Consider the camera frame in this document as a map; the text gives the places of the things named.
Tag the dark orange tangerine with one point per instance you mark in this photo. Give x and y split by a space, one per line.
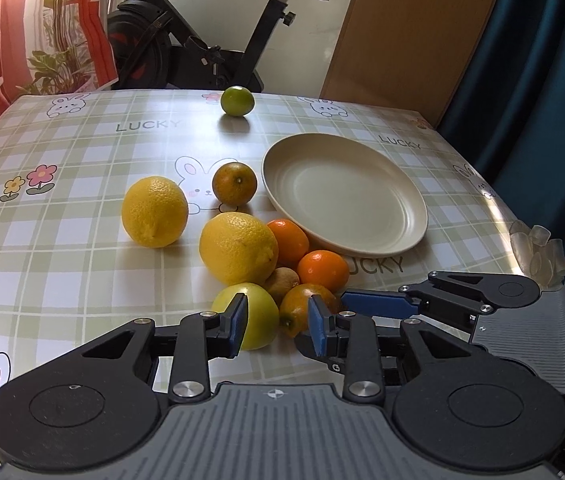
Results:
293 310

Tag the dark teal curtain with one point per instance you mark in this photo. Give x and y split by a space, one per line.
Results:
507 116

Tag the bright orange mandarin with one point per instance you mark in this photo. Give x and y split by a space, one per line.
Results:
324 268
292 241

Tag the plaid bunny tablecloth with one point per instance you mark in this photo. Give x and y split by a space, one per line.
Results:
68 270

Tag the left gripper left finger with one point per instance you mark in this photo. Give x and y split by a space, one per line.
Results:
102 400

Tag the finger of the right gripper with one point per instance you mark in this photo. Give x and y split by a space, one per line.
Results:
376 303
458 299

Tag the printed red room backdrop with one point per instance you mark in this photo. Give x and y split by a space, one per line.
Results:
22 35

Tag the clear plastic corner protector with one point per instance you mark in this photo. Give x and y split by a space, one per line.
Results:
539 255

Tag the green lime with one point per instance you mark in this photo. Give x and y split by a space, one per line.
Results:
237 101

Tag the brown longan fruit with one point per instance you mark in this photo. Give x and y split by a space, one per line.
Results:
280 283

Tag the black exercise bike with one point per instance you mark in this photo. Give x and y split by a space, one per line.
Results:
154 47

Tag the brownish green orange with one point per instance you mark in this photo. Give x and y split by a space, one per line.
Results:
234 184

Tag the yellow green apple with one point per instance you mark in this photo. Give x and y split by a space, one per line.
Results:
263 316

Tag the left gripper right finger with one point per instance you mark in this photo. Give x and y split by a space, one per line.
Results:
451 402

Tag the brown wooden board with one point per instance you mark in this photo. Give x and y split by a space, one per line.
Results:
408 54

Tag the large yellow lemon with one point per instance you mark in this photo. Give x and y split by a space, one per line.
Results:
238 248
154 212

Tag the beige round plate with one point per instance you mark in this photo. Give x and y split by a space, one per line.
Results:
343 194

